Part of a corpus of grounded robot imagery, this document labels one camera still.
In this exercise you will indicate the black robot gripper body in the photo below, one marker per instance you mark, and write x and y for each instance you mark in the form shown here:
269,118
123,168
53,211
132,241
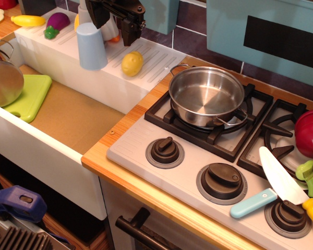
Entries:
100,11

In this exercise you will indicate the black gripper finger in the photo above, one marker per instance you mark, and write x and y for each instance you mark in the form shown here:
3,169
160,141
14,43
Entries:
131,30

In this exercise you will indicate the yellow toy potato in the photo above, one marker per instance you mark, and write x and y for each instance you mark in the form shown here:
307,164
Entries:
132,63

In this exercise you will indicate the stainless steel pan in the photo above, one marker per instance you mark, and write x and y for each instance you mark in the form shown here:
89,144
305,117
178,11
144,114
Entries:
207,97

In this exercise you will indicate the stainless steel pot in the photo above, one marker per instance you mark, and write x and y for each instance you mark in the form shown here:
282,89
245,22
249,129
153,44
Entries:
11,78

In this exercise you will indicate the orange toy carrot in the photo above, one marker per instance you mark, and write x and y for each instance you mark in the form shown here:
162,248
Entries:
115,39

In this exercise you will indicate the grey toy faucet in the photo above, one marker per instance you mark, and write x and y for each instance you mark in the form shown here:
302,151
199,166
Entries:
108,30

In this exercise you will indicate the light blue plastic cup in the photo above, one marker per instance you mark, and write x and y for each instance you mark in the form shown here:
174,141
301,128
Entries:
92,54

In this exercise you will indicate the yellow toy corn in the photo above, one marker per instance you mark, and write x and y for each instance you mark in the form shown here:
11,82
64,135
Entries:
76,22

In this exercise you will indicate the purple toy eggplant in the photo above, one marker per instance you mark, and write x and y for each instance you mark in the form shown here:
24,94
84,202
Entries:
55,24

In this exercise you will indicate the white toy sink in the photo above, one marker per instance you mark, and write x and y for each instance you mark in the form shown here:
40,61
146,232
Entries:
79,108

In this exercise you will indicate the yellow toy banana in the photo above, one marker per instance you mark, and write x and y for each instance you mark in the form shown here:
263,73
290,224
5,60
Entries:
28,20

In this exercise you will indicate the green plastic cutting board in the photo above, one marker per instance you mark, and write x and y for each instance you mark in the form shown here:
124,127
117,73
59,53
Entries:
27,105

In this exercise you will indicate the grey stove top panel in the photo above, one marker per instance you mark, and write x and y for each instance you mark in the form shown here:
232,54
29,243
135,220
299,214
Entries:
129,151

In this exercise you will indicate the left black stove knob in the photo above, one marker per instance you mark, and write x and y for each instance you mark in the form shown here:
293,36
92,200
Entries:
165,153

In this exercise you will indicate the black stove knob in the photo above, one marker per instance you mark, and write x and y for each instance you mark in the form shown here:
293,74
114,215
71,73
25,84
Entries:
287,220
221,184
165,153

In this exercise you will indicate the red toy item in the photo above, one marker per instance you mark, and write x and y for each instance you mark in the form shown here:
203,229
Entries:
7,4

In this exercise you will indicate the left black burner grate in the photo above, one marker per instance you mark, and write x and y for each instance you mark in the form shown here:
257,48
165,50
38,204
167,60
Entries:
224,141

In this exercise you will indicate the black burner grate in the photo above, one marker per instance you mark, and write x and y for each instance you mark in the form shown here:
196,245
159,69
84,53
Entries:
277,133
224,141

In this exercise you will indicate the teal microwave cabinet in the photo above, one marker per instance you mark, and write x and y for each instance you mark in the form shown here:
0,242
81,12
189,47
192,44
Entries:
272,35

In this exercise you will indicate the middle black stove knob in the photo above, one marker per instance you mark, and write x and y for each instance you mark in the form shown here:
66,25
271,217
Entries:
221,184

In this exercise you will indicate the right black burner grate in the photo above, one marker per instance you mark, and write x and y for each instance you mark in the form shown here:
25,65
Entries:
277,133

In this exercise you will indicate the red plastic bowl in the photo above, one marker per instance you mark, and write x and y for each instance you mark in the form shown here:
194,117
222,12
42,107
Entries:
304,134

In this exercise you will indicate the blue clamp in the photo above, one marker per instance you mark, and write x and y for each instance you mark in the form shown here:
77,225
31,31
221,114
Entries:
22,204

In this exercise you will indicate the right black stove knob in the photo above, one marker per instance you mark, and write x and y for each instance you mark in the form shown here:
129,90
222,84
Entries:
287,220

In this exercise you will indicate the teal wall cabinet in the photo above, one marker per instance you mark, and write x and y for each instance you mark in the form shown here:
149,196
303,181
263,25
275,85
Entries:
161,15

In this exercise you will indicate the black oven door handle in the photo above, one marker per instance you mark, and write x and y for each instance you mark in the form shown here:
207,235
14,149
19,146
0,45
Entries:
133,228

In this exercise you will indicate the white toy knife blue handle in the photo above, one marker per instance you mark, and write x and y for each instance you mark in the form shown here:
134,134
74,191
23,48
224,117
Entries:
283,186

